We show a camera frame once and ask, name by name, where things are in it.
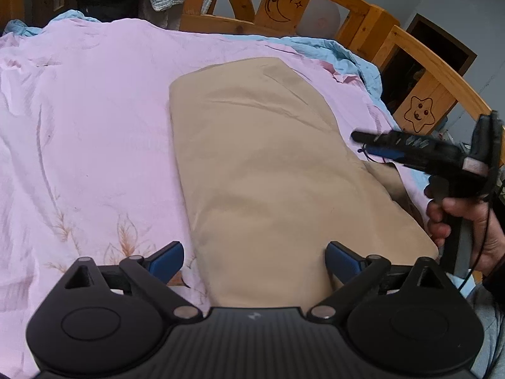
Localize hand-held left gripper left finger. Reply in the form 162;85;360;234
62;240;203;321

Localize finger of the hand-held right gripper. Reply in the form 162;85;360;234
351;129;433;152
360;146;431;173

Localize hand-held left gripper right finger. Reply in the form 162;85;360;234
308;240;451;321

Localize tan garment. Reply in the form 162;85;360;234
169;57;439;309

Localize person's right forearm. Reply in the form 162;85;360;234
483;253;505;297

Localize person's right hand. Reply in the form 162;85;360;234
425;196;505;277

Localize black cabinet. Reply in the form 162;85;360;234
381;14;478;107

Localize white round object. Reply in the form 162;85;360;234
294;0;342;34

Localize pink floral blanket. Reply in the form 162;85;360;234
0;8;435;379

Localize person's grey trousers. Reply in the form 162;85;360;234
466;284;505;379

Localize black cable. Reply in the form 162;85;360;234
458;189;505;291

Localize wooden bed frame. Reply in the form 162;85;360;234
177;0;498;137

